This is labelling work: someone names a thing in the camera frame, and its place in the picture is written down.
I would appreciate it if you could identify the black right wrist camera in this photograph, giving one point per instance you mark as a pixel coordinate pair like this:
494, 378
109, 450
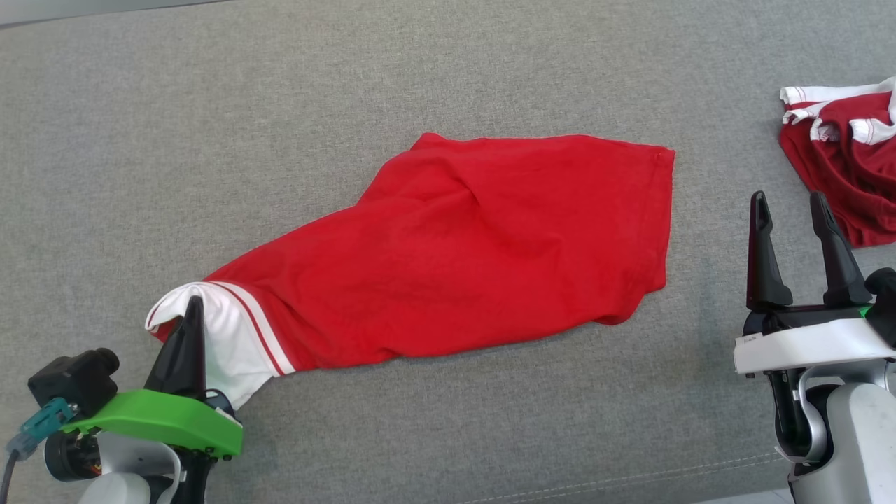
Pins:
883, 301

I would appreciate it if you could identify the red t-shirt white sleeves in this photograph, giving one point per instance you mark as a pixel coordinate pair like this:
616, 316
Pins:
455, 266

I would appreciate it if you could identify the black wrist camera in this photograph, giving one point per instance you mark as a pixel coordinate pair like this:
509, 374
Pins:
883, 301
70, 378

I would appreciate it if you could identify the red shorts white waistband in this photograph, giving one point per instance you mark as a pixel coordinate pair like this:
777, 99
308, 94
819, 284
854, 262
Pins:
854, 182

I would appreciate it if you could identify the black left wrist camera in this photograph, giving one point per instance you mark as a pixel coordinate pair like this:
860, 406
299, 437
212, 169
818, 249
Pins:
70, 378

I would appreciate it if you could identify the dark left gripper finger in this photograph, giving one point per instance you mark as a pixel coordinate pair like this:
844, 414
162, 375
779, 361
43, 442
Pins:
168, 367
196, 364

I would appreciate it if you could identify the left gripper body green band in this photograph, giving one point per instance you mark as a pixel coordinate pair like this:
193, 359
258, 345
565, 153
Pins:
161, 416

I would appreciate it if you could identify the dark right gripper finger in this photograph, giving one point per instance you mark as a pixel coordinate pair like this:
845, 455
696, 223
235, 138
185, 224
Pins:
840, 273
763, 273

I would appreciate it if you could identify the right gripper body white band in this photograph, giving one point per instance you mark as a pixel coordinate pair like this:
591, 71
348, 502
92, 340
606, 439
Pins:
805, 346

